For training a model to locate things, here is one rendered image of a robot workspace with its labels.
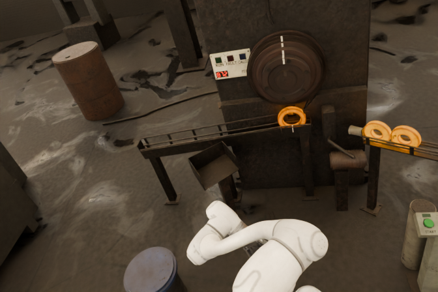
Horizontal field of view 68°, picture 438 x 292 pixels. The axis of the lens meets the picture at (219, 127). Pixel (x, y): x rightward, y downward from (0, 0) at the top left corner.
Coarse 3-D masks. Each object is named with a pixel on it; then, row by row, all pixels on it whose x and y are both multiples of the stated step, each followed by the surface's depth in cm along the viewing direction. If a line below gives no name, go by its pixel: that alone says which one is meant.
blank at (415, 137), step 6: (402, 126) 183; (408, 126) 181; (396, 132) 185; (402, 132) 183; (408, 132) 180; (414, 132) 178; (390, 138) 191; (396, 138) 188; (414, 138) 180; (420, 138) 180; (408, 144) 185; (414, 144) 182; (408, 150) 187
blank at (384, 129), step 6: (366, 126) 198; (372, 126) 195; (378, 126) 192; (384, 126) 189; (366, 132) 200; (372, 132) 199; (384, 132) 191; (390, 132) 190; (378, 138) 197; (384, 138) 194
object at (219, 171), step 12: (216, 144) 221; (192, 156) 217; (204, 156) 221; (216, 156) 226; (228, 156) 224; (192, 168) 215; (204, 168) 223; (216, 168) 219; (228, 168) 216; (204, 180) 215; (216, 180) 211; (228, 192) 228; (228, 204) 234; (240, 216) 257
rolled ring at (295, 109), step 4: (284, 108) 216; (288, 108) 213; (292, 108) 212; (296, 108) 212; (280, 112) 217; (284, 112) 215; (288, 112) 214; (292, 112) 214; (296, 112) 213; (300, 112) 213; (280, 116) 217; (300, 116) 215; (304, 116) 214; (280, 120) 219; (300, 120) 217; (304, 120) 216; (280, 124) 221; (284, 124) 221; (288, 124) 223; (292, 124) 223
